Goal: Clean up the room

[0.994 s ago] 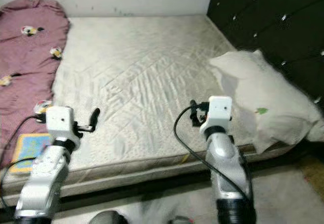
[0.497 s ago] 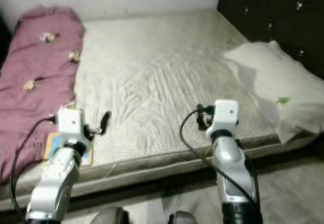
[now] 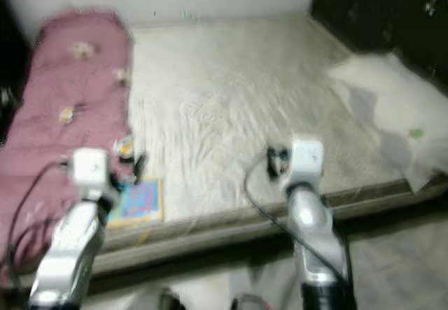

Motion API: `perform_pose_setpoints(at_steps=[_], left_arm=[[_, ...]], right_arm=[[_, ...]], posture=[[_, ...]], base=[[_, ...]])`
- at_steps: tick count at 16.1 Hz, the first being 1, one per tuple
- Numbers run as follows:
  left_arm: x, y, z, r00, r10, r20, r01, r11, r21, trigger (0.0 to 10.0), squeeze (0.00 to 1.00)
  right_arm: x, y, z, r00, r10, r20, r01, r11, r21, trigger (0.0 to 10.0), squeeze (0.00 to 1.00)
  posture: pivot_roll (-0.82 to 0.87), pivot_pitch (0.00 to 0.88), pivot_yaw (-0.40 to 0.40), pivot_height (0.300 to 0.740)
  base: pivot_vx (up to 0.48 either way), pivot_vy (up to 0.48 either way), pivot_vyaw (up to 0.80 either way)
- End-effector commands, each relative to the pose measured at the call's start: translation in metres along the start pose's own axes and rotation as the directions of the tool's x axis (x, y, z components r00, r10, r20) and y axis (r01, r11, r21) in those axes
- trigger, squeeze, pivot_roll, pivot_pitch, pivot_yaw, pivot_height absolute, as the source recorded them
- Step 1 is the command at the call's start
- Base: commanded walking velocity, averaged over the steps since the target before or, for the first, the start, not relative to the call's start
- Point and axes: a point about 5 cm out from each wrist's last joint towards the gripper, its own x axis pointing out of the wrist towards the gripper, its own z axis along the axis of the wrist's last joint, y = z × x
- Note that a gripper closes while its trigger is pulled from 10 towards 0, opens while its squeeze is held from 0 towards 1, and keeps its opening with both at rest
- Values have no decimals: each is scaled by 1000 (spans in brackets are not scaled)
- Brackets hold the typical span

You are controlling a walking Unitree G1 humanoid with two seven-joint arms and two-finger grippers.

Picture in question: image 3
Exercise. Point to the purple blanket with panda prints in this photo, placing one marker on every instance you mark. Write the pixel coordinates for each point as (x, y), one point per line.
(63, 114)

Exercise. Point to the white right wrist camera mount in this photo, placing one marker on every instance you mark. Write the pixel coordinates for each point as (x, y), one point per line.
(308, 157)

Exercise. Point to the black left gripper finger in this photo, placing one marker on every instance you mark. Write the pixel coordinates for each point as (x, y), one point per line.
(138, 168)

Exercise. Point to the robot leg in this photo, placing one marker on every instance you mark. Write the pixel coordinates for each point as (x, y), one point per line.
(155, 301)
(250, 303)

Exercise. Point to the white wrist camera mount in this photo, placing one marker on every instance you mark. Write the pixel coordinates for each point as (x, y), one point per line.
(308, 157)
(89, 168)

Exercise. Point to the white quilted mattress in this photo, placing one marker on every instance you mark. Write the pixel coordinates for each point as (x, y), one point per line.
(238, 100)

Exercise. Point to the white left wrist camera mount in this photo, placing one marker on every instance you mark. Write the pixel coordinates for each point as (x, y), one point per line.
(89, 168)

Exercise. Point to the right robot leg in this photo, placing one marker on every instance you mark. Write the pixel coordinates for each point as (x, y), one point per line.
(250, 303)

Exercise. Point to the colourful children's book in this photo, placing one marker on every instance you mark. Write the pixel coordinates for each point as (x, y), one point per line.
(143, 201)

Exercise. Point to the left robot leg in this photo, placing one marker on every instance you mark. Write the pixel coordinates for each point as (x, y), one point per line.
(155, 301)

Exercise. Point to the black tufted headboard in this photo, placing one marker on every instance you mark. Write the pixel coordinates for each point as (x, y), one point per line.
(378, 9)

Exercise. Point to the white pillow with green tree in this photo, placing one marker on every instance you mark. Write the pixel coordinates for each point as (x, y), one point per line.
(392, 100)

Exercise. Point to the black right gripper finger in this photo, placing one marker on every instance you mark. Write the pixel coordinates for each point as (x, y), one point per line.
(270, 159)

